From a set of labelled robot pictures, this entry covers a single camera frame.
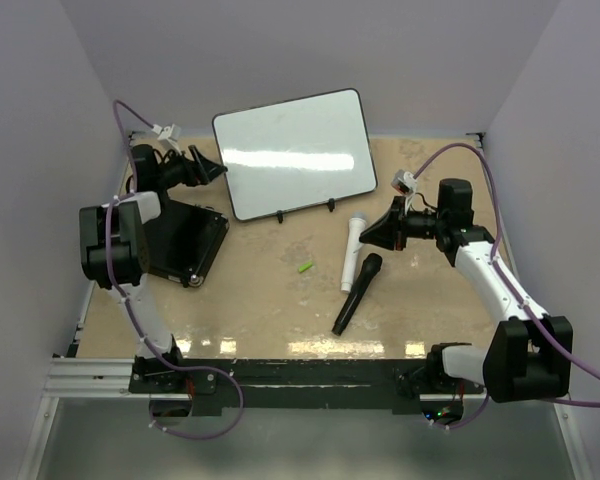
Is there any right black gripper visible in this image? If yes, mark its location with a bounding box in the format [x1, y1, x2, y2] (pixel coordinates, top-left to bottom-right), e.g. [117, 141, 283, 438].
[360, 196, 446, 252]

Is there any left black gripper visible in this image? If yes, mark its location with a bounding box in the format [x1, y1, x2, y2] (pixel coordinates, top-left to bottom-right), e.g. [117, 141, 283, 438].
[156, 146, 227, 190]

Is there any white rectangular whiteboard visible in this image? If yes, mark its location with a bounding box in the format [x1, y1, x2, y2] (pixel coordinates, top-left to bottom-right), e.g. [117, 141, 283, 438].
[212, 88, 378, 222]

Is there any green marker cap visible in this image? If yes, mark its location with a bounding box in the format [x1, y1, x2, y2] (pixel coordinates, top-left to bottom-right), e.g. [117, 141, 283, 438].
[297, 261, 313, 273]

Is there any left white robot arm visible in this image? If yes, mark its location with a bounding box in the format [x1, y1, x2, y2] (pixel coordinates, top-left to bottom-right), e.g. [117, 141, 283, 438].
[79, 144, 229, 395]

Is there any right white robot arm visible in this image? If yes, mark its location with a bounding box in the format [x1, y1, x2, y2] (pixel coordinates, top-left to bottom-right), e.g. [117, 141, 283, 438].
[359, 170, 573, 403]

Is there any white microphone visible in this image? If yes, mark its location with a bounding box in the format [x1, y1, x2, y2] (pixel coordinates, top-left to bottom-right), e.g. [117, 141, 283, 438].
[340, 212, 367, 293]

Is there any black flat case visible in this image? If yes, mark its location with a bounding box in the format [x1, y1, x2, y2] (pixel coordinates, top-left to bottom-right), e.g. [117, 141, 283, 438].
[144, 200, 229, 288]

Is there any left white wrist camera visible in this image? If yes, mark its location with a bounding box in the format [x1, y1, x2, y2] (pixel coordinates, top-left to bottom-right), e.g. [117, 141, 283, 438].
[152, 124, 181, 152]

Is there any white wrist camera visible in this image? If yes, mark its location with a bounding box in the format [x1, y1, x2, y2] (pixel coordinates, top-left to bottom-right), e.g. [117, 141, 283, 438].
[391, 170, 418, 197]
[152, 124, 181, 152]

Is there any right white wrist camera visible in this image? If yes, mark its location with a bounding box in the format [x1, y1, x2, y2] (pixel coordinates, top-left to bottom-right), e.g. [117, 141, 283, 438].
[391, 170, 418, 197]

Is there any black wire easel stand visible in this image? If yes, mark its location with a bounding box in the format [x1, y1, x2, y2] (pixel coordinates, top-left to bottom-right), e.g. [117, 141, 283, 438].
[274, 198, 336, 225]

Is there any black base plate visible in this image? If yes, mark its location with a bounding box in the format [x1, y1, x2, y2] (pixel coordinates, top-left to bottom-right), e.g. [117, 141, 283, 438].
[128, 357, 486, 417]

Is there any aluminium frame rail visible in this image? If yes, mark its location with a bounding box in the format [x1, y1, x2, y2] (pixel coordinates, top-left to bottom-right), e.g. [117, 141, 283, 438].
[17, 357, 132, 479]

